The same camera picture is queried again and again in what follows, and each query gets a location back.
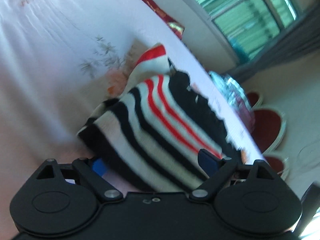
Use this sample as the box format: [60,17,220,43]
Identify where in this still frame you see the red black white striped sweater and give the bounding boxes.
[78,44,246,192]

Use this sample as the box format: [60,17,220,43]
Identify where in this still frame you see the red heart-shaped headboard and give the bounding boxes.
[247,90,289,179]

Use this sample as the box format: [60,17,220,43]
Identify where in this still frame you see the white floral bed sheet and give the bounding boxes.
[1,0,262,239]

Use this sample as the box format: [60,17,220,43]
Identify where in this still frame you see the red gold embroidered pillow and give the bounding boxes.
[142,0,185,40]

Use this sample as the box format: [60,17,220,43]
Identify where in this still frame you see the window with green blinds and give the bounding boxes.
[191,0,319,64]

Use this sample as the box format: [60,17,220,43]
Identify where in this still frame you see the grey curtain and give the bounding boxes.
[229,3,319,82]

